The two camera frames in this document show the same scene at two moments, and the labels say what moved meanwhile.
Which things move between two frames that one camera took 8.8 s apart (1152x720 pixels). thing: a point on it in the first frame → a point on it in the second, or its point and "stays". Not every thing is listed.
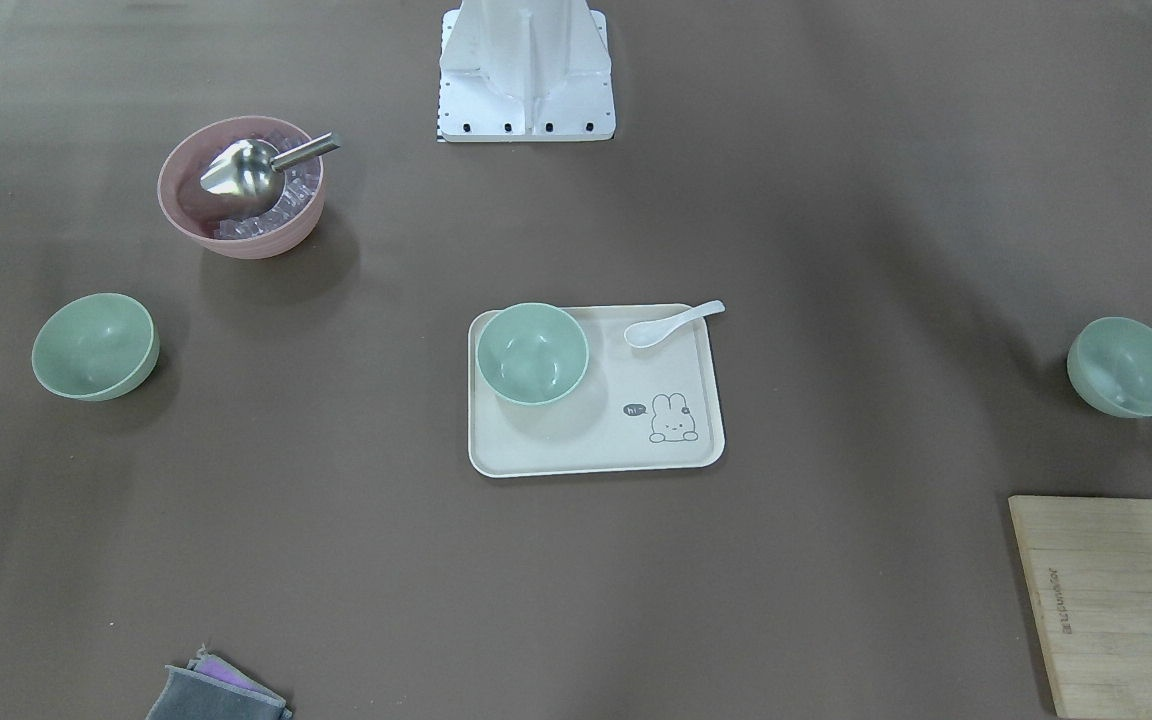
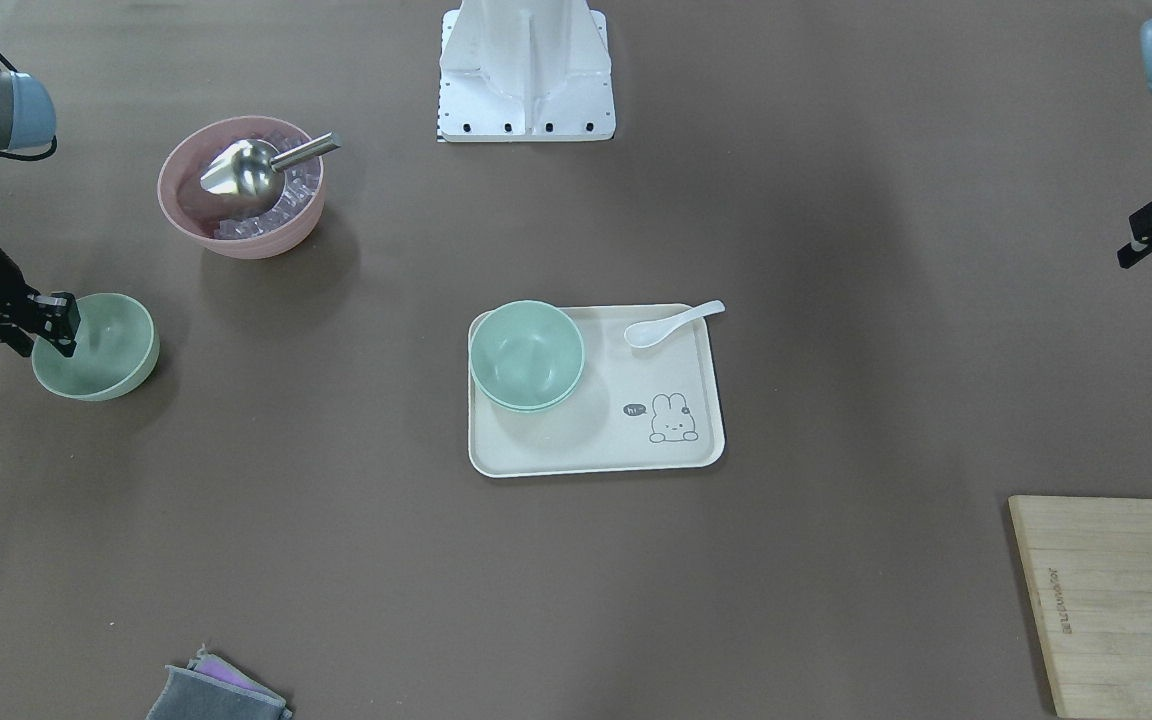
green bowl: [96, 347] stays
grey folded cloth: [212, 688] stays
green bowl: [1113, 365] → [526, 356]
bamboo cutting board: [1116, 582] stays
